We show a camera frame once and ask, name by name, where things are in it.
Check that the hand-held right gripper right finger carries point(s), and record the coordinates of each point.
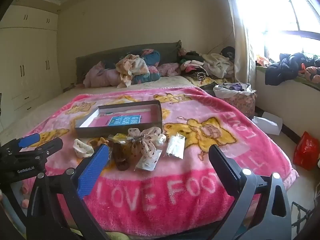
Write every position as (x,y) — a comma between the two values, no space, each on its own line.
(223,168)

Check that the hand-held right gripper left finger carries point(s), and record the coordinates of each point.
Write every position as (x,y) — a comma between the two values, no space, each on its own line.
(92,171)

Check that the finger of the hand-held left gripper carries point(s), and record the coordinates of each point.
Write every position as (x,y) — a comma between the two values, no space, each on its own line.
(28,140)
(50,145)

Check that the white hair claw clip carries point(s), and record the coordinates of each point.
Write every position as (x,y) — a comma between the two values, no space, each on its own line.
(80,148)

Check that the brown hair claw clip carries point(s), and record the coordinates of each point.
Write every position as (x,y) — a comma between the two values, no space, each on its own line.
(121,157)

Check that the peach hair clip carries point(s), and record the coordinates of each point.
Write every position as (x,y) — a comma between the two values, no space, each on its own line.
(103,140)

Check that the shallow grey cardboard box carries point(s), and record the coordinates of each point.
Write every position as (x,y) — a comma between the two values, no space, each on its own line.
(120,131)

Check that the clear packet of hairpins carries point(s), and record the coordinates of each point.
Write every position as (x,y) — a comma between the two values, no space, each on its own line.
(175,146)

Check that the clear packet with white card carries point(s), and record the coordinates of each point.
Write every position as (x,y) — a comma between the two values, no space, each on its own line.
(147,164)

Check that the pink printed bear blanket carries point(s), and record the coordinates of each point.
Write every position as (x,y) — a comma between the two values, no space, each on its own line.
(175,180)

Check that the white box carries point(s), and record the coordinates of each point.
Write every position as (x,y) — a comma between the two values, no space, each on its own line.
(268,123)

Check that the small round clear packet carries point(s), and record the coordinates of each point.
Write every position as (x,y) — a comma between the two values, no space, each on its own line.
(162,139)

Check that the floral laundry bag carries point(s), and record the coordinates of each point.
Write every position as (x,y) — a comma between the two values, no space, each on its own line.
(240,100)

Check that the cream wardrobe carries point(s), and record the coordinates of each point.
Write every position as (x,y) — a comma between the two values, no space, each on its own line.
(27,60)

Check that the red plastic bag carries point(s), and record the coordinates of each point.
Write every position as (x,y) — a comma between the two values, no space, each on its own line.
(306,152)

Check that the pink quilt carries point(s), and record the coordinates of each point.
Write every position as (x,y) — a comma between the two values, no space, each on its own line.
(100,76)

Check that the dark grey headboard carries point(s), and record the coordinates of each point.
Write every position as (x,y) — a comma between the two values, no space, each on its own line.
(100,57)

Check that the bed with beige sheet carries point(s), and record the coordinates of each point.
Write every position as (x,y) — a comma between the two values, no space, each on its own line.
(150,82)

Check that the pile of clothes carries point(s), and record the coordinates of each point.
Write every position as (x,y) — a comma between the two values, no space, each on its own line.
(212,62)

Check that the orange floral cloth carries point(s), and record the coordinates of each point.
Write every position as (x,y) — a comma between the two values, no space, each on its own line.
(132,66)

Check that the pink pillow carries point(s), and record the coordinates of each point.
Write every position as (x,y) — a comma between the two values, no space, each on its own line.
(168,69)

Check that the dark jacket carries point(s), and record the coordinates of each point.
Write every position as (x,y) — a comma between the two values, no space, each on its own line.
(285,67)

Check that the beige curtain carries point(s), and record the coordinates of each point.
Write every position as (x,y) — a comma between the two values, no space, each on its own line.
(241,42)

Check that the dark blue floral quilt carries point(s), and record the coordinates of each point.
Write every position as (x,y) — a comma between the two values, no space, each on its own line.
(152,56)

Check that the orange and black garment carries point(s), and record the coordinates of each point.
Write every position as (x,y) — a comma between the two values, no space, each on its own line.
(311,72)

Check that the window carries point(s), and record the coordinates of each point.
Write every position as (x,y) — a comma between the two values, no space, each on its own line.
(287,10)

